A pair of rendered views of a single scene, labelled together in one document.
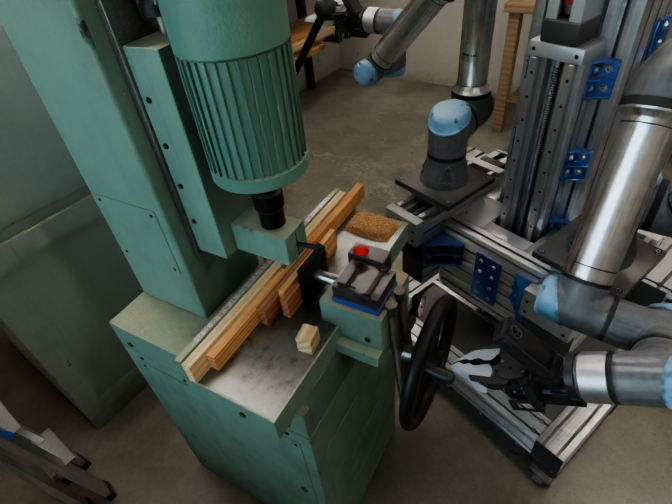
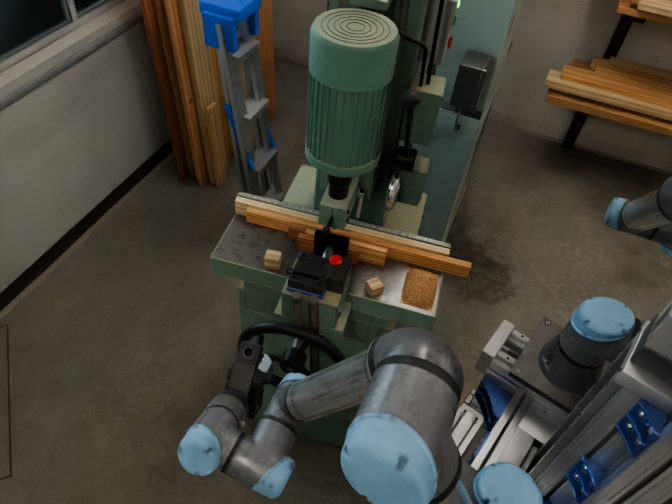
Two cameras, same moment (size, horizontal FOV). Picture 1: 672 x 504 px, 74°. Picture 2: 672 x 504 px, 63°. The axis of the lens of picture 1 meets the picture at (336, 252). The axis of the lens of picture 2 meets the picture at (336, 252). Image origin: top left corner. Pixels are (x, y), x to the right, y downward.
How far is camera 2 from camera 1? 1.00 m
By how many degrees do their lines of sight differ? 47
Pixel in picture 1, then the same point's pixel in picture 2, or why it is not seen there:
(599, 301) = (278, 408)
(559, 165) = (567, 454)
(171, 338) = (293, 200)
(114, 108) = not seen: hidden behind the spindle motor
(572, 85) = (610, 394)
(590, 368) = (219, 399)
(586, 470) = not seen: outside the picture
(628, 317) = (264, 427)
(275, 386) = (236, 252)
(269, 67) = (328, 96)
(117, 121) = not seen: hidden behind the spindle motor
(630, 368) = (209, 413)
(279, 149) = (321, 145)
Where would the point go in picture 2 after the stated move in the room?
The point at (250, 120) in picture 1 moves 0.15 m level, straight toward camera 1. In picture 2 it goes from (311, 114) to (244, 128)
